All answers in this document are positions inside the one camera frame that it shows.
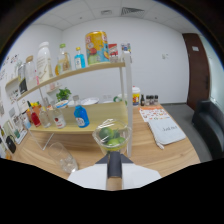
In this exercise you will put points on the clear glass tumbler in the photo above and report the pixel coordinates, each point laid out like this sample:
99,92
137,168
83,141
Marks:
65,160

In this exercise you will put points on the yellow printed can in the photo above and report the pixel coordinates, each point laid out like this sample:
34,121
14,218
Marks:
96,48

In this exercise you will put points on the gripper right finger white block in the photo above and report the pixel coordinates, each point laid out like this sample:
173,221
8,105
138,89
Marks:
140,176

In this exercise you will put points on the blue and white carton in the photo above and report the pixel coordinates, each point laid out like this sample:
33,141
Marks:
125,47

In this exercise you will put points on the white cloth bag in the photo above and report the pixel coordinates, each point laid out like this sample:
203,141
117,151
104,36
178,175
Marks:
166,131

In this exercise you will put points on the clear cup of limes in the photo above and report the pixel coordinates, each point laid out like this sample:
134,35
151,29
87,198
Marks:
111,136

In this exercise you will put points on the black office chair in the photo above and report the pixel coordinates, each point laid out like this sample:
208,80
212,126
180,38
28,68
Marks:
211,130

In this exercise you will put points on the black soda water can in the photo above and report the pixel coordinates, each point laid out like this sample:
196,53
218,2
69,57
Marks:
22,81

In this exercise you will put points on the red and white carton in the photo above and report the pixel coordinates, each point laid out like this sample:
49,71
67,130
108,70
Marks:
113,53

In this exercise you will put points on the green potted plant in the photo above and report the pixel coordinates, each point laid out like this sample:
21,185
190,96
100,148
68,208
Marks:
63,94

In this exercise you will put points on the red liquid bottle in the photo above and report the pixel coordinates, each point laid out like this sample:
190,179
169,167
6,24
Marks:
35,118

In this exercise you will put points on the glass jar with cork lid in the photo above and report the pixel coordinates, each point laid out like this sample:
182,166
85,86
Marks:
30,73

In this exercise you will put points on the two-tier wooden shelf rack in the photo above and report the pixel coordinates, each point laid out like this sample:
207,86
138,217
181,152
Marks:
100,115

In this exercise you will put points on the clear bottle with green cap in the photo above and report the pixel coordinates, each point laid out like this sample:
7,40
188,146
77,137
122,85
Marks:
64,61

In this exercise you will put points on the orange printed paper mat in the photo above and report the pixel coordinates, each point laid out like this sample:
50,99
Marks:
154,114

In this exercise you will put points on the white bowl with blue rim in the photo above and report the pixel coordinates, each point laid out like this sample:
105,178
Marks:
61,104

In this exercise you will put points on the clear bottle with orange cap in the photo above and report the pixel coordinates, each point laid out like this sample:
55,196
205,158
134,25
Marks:
45,118

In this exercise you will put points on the large white bottle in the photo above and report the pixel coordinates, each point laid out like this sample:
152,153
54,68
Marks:
44,63

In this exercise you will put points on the gripper left finger white block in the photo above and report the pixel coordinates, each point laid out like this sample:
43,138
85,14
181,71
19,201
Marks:
90,176

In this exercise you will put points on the brown door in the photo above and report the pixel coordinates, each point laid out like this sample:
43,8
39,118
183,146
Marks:
198,70

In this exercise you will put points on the row of dark spice bottles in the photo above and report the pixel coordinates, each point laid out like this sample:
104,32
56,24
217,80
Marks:
149,100

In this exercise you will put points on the blue liquid bottle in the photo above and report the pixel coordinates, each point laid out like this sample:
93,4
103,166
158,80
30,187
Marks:
81,116

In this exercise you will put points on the black handbag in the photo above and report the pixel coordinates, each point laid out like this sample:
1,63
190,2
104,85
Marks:
10,145

